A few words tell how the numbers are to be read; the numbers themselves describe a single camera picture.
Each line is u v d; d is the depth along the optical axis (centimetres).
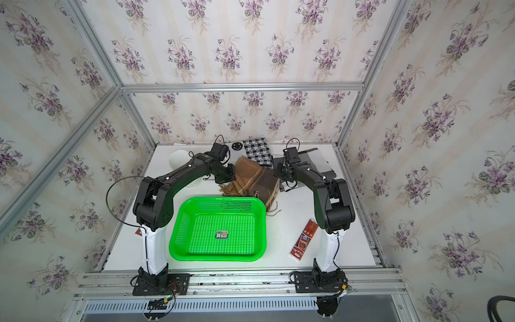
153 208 53
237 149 112
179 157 95
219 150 79
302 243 82
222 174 82
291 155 80
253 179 101
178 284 73
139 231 86
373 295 74
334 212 52
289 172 73
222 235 85
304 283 73
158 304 71
